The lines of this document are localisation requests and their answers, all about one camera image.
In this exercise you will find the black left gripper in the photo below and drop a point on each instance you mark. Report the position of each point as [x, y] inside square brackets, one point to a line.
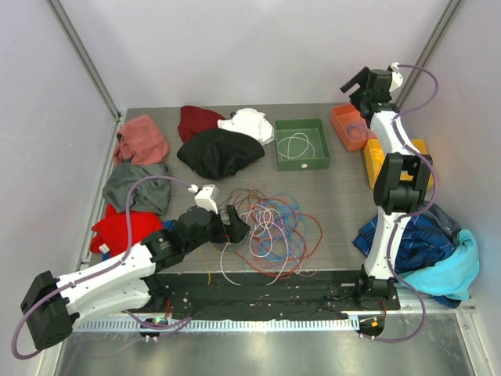
[234, 231]

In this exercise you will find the right aluminium frame post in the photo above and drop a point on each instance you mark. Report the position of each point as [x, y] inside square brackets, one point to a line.
[449, 13]

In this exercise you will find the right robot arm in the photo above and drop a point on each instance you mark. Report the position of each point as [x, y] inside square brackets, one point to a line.
[401, 186]

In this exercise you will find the turquoise cloth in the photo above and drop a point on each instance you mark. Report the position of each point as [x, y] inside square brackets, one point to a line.
[449, 280]

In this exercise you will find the orange plastic bin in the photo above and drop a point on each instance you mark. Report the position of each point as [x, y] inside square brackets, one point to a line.
[350, 127]

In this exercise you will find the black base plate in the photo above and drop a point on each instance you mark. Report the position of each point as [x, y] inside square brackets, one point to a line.
[250, 297]

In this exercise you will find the black cloth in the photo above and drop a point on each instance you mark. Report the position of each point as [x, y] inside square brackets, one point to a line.
[218, 153]

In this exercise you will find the dark red cloth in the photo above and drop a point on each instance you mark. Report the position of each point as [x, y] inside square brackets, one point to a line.
[194, 120]

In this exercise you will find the aluminium frame post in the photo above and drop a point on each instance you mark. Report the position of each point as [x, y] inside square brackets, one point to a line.
[449, 13]
[65, 23]

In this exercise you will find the blue plaid shirt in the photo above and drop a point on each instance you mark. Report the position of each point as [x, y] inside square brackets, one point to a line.
[423, 244]

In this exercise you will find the pink cloth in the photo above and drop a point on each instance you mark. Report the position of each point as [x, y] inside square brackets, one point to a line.
[140, 142]

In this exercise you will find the green plastic bin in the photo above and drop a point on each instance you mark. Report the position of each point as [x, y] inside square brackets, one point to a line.
[301, 145]

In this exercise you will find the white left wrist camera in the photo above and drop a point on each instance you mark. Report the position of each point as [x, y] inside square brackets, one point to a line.
[205, 197]

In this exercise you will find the grey cloth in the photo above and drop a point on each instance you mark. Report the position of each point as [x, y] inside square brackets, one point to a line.
[152, 196]

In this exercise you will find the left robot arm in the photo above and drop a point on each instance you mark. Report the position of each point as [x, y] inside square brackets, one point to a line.
[54, 306]

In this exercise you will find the grey-blue cloth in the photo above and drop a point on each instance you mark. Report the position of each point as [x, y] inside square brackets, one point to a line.
[446, 223]

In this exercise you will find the yellow plastic bin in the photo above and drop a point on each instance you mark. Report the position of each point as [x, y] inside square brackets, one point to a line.
[374, 159]

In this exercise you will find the white slotted cable duct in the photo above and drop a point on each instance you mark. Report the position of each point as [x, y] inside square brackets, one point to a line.
[127, 324]

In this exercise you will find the white cloth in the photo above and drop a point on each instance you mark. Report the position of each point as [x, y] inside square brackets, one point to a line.
[250, 122]

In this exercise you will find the left aluminium frame post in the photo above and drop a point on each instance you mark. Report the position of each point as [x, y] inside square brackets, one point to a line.
[65, 23]

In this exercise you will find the bright red cloth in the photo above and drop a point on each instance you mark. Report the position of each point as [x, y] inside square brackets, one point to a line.
[113, 231]

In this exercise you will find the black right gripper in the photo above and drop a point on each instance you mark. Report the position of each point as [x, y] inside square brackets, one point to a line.
[361, 78]

